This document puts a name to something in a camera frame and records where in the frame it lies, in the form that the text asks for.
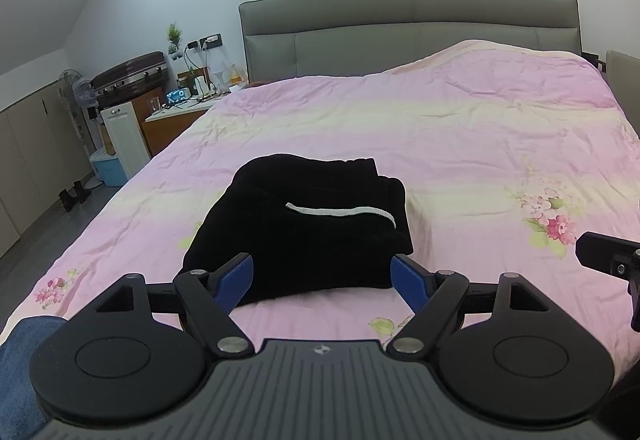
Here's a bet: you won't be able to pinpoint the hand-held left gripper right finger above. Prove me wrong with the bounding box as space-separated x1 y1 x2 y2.
390 254 549 361

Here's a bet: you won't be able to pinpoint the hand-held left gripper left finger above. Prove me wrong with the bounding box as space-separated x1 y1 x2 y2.
92 252 254 359

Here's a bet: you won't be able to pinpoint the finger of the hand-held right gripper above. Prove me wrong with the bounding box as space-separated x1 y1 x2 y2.
575 231 640 279

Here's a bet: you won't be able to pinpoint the black pants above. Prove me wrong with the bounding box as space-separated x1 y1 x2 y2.
182 157 415 309

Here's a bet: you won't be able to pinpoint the pink floral bed cover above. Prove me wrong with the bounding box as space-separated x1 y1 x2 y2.
0 40 640 373

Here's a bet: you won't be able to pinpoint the wooden nightstand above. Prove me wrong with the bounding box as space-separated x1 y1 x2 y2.
141 88 234 159

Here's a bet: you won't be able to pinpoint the blue storage box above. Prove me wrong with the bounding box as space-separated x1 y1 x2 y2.
89 151 125 187

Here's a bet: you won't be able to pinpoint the white narrow cabinet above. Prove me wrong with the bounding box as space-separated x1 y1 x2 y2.
99 102 152 181

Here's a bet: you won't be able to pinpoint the grey upholstered chair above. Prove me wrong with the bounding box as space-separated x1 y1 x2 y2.
604 50 640 141

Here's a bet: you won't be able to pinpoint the clear glass jug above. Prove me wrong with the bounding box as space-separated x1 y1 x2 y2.
220 62 247 88

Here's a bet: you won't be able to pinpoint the person's leg in jeans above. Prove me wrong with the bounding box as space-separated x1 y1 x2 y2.
0 316 69 440

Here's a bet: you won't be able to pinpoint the dark red suitcase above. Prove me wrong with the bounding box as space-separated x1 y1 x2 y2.
90 51 169 97

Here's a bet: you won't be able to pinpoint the standing fan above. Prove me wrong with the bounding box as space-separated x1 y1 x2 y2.
58 68 102 161

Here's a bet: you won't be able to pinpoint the small green plant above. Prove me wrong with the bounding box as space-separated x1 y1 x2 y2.
166 22 184 58

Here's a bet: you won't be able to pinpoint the grey padded headboard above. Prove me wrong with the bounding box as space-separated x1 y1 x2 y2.
238 0 584 86

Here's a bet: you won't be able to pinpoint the wall socket with chargers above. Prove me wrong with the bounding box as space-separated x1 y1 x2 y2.
187 34 224 52

